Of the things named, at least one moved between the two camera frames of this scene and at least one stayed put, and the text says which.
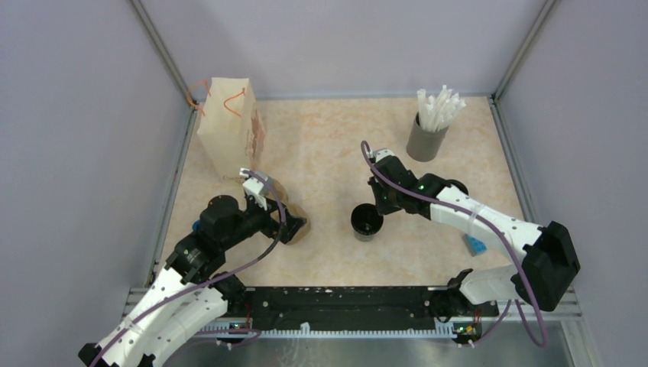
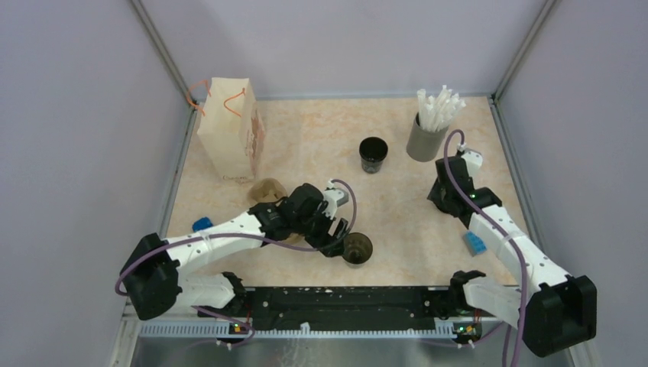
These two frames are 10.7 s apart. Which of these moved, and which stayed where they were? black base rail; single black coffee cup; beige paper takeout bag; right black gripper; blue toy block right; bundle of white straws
Moved: right black gripper; single black coffee cup
Stayed: blue toy block right; bundle of white straws; black base rail; beige paper takeout bag
